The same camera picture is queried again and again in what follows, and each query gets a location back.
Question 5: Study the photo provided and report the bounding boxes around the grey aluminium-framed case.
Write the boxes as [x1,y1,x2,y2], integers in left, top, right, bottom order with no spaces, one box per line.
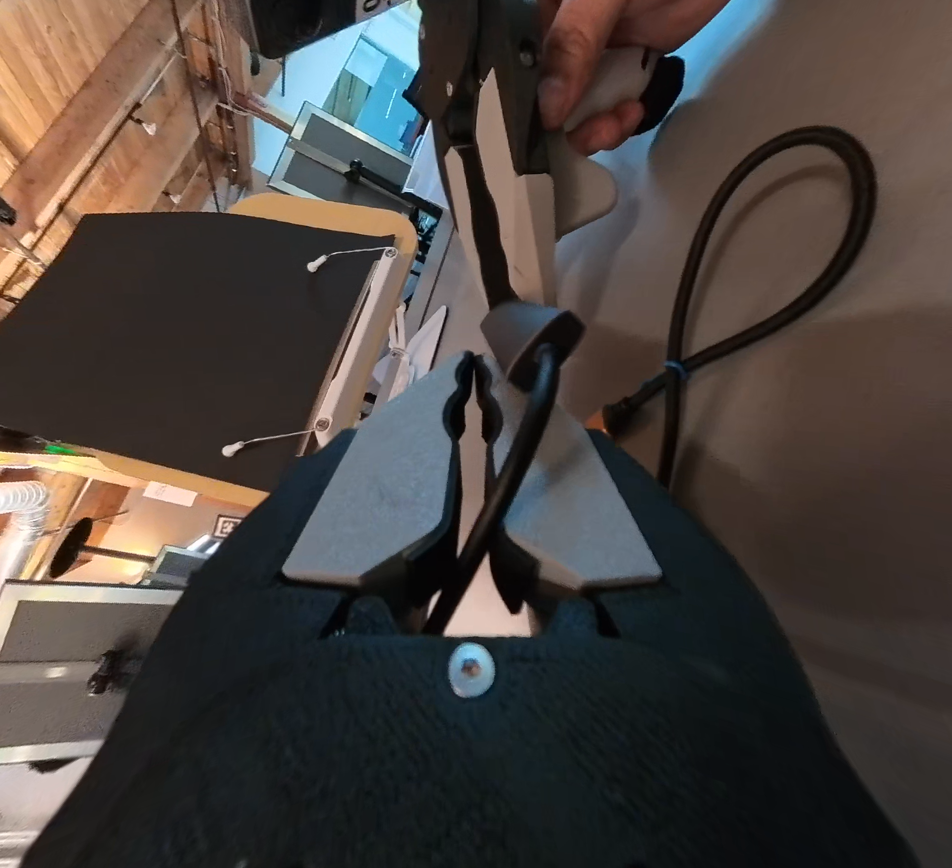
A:
[266,100,419,198]
[0,578,190,765]

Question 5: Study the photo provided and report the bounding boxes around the white table leg frame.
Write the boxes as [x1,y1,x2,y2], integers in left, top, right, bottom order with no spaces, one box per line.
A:
[296,247,419,454]

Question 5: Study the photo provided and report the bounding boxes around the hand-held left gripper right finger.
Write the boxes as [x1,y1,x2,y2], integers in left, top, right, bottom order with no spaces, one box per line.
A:
[476,353,664,616]

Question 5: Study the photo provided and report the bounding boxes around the black board on stand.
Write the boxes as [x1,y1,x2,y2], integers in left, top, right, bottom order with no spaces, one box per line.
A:
[0,192,419,506]

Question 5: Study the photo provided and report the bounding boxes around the silver usb hub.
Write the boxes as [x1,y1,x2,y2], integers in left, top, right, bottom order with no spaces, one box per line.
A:
[479,301,586,396]

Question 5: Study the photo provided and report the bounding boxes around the black round stand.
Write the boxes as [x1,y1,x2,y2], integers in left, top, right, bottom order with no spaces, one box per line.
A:
[47,515,161,580]

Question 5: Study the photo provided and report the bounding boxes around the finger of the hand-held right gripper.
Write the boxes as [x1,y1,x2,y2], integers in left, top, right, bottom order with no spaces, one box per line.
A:
[475,72,560,310]
[437,142,514,310]

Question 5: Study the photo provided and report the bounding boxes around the black braided cable orange plugs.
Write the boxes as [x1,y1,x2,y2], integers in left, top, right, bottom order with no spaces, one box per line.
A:
[601,126,880,493]

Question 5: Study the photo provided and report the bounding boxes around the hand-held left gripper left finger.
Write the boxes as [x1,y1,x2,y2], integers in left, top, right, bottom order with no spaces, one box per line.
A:
[281,350,478,588]

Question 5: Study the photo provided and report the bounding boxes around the silver ventilation duct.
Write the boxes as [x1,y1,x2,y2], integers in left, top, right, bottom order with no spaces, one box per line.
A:
[0,480,47,580]

